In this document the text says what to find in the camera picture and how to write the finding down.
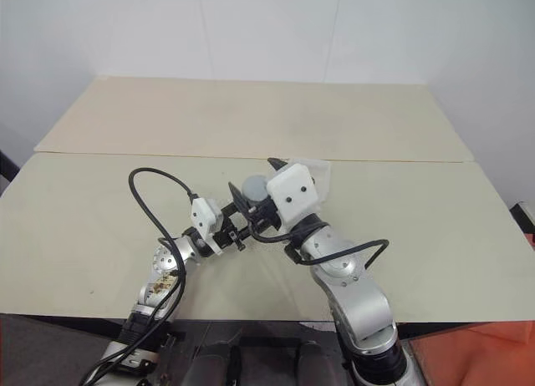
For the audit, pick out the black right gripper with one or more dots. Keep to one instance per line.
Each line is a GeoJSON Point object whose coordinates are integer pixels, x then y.
{"type": "Point", "coordinates": [264, 215]}

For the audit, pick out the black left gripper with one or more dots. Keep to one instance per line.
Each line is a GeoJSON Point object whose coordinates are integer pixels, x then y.
{"type": "Point", "coordinates": [225, 235]}

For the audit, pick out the gray jar lid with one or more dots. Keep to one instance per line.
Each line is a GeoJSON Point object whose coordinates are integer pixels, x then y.
{"type": "Point", "coordinates": [255, 186]}

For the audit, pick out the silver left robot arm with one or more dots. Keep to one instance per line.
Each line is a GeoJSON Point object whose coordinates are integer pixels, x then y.
{"type": "Point", "coordinates": [161, 273]}

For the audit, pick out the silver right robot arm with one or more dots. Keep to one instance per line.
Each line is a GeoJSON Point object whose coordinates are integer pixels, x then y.
{"type": "Point", "coordinates": [355, 294]}

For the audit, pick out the clear plastic bag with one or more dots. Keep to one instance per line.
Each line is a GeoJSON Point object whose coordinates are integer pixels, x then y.
{"type": "Point", "coordinates": [322, 175]}

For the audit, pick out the black object at table side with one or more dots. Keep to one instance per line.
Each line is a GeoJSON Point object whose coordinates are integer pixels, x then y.
{"type": "Point", "coordinates": [6, 171]}

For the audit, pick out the black and red object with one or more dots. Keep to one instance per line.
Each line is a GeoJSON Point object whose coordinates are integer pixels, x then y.
{"type": "Point", "coordinates": [524, 221]}

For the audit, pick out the orange red sheet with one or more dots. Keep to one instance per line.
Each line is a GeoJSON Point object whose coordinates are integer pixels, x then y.
{"type": "Point", "coordinates": [480, 352]}

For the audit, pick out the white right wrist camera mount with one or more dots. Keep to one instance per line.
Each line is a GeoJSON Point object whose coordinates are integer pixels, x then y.
{"type": "Point", "coordinates": [292, 191]}

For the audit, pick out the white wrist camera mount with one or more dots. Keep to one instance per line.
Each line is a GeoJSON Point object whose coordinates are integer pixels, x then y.
{"type": "Point", "coordinates": [292, 191]}
{"type": "Point", "coordinates": [203, 215]}

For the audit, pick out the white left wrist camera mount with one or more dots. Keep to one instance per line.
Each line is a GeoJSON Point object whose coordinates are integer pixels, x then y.
{"type": "Point", "coordinates": [203, 215]}

